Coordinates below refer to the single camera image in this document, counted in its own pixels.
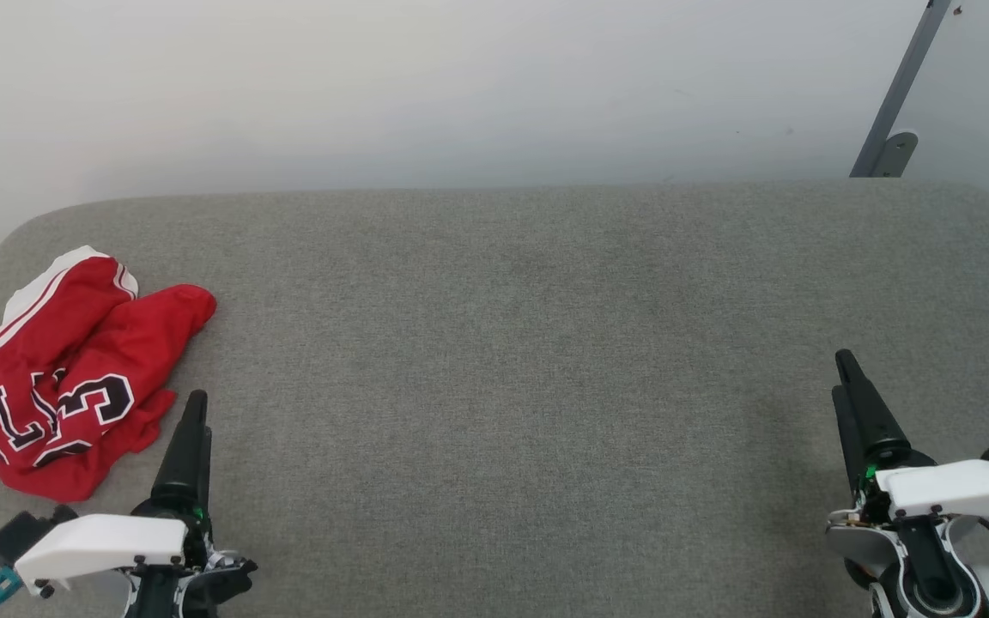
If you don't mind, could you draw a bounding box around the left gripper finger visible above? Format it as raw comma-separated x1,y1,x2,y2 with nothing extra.
151,391,207,509
201,403,213,516

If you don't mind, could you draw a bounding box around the left gripper body white shell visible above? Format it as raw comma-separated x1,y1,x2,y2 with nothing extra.
14,498,258,602

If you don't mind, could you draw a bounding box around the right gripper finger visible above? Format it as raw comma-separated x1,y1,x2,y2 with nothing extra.
835,349,913,470
832,386,871,496

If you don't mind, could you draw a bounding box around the right gripper body white shell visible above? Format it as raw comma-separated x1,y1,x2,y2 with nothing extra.
855,450,989,526

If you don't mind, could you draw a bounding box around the red Bulls basketball jersey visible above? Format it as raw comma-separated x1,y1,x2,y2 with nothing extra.
0,245,218,503

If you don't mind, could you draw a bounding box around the grey fabric sofa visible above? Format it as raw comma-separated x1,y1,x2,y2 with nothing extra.
0,178,989,618

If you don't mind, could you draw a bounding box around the grey metal bracket pole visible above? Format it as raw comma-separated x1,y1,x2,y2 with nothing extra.
849,0,952,179

